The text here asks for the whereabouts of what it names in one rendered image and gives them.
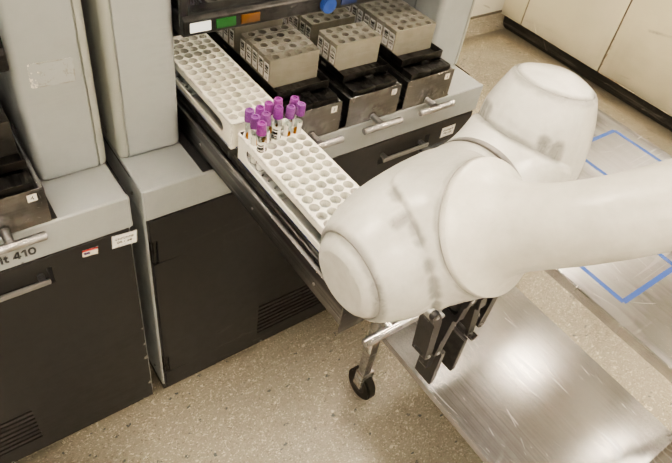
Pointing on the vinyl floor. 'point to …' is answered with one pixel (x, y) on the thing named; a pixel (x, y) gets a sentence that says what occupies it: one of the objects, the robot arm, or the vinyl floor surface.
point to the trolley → (557, 353)
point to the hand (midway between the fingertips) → (440, 354)
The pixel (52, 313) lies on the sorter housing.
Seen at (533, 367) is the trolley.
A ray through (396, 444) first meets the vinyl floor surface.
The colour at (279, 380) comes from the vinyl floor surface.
